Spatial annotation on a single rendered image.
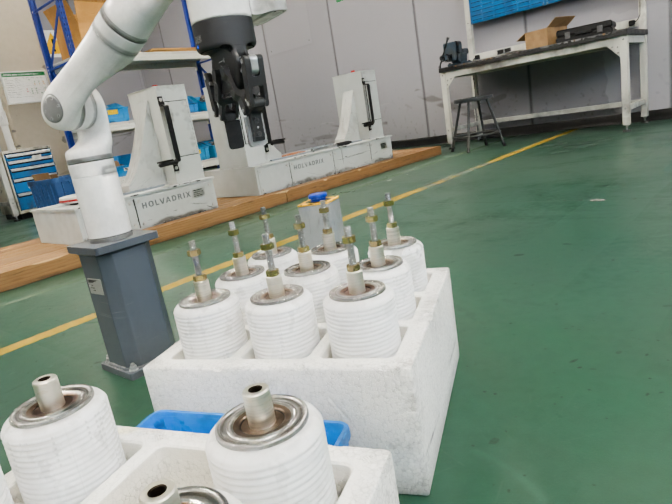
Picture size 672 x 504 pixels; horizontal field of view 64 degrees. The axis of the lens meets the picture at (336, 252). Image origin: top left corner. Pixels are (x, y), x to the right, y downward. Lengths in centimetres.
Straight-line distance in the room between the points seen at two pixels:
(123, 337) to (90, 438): 70
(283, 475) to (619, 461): 50
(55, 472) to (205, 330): 29
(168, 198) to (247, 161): 66
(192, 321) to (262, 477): 39
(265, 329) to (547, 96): 524
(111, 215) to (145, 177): 196
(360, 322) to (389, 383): 8
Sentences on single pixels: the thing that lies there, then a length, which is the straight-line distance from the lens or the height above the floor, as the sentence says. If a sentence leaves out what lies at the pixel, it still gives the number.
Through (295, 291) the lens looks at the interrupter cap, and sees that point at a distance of 75.
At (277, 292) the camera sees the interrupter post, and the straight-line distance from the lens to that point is 74.
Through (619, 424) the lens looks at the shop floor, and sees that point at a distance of 88.
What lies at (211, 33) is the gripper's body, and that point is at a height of 59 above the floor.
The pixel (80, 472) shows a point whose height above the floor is 20.
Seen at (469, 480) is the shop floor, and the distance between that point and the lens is 77.
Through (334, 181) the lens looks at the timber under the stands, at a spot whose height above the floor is 4.
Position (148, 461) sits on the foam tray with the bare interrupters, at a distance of 61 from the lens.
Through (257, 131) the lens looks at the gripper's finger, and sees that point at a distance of 68.
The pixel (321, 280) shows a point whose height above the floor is 24.
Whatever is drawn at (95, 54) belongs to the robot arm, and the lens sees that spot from 115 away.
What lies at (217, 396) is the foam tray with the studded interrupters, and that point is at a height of 14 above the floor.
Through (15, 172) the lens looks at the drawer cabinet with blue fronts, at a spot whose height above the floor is 47.
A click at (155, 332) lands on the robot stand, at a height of 8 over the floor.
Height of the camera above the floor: 48
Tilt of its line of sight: 14 degrees down
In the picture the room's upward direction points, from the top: 10 degrees counter-clockwise
